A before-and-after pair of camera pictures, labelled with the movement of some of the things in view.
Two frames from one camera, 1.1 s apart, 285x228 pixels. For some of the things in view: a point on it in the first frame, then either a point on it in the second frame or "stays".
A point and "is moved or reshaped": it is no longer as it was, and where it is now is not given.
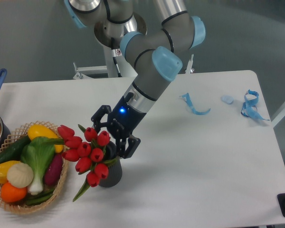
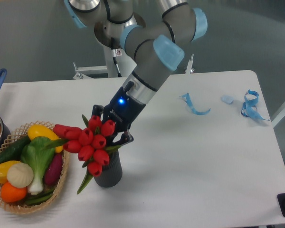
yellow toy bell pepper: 0,171 stays
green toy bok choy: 38,152 stays
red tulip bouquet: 88,152 is moved or reshaped
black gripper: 124,118 to 123,109
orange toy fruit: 11,194 stays
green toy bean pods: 39,198 stays
